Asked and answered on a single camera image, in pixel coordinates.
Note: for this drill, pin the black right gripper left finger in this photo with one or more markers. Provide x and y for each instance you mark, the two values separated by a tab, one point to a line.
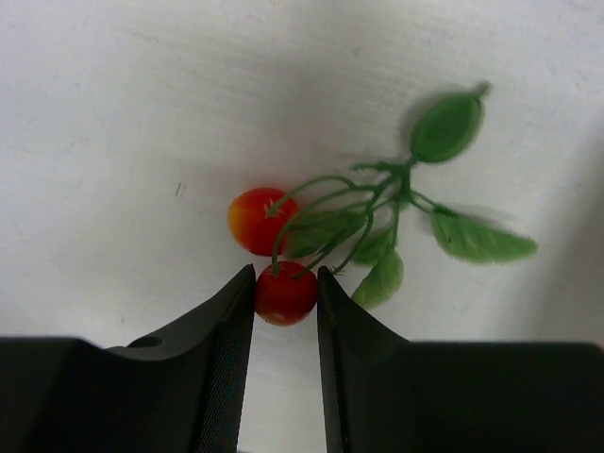
177	389

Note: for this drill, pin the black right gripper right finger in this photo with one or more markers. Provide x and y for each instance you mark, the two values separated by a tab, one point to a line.
384	393

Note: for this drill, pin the fake cherry bunch with leaves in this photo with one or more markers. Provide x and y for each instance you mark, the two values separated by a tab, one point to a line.
297	230

